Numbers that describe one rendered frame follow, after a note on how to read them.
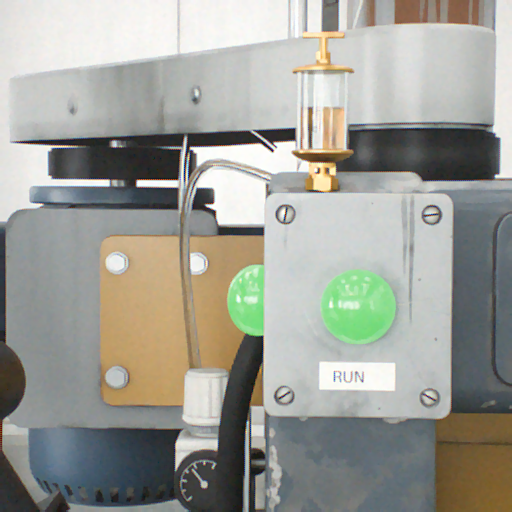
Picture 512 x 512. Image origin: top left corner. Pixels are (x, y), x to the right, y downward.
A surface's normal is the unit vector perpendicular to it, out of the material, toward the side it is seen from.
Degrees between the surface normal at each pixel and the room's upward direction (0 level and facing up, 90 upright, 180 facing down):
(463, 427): 90
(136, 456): 91
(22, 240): 90
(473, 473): 90
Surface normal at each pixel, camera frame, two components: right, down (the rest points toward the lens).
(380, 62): -0.61, 0.04
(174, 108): -0.79, 0.03
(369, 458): -0.03, 0.05
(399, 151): -0.26, 0.05
